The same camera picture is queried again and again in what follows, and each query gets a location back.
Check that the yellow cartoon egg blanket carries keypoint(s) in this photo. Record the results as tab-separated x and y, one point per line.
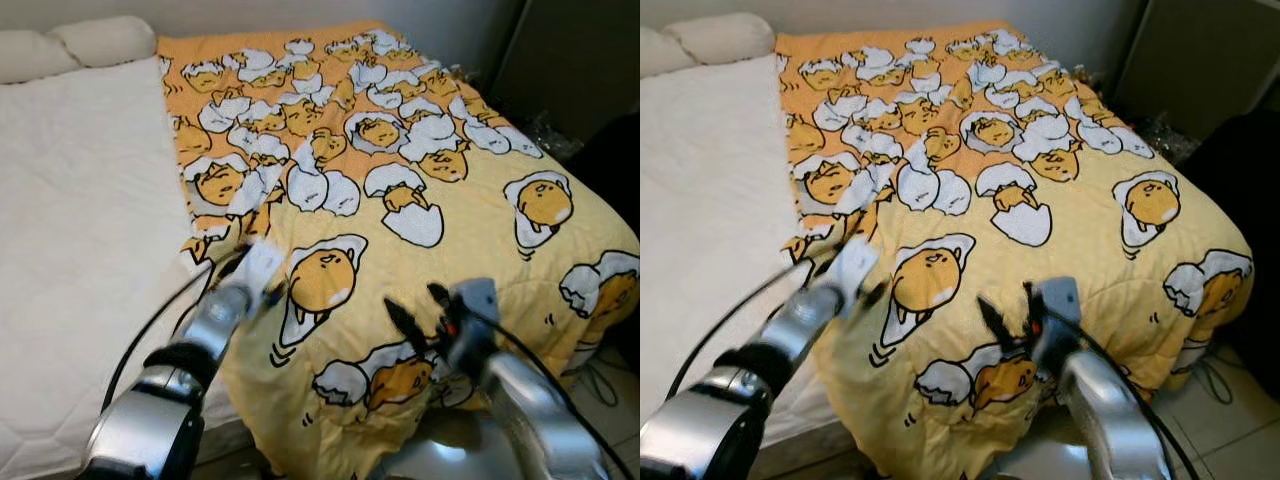
1000	160
400	160

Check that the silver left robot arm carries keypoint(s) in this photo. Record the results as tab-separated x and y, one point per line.
720	420
160	410

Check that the white quilted mattress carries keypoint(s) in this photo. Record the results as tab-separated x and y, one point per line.
80	250
710	230

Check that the crinkled clear plastic wrap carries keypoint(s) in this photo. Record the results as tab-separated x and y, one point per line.
1165	135
545	135

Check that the dark wardrobe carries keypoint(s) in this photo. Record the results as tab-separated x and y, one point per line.
570	50
1200	50

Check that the beige knotted bolster pillow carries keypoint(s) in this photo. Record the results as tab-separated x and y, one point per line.
710	40
70	45

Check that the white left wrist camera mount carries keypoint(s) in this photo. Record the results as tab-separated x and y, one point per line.
852	270
258	270

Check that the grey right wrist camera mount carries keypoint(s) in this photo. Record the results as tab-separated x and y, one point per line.
1060	310
475	310

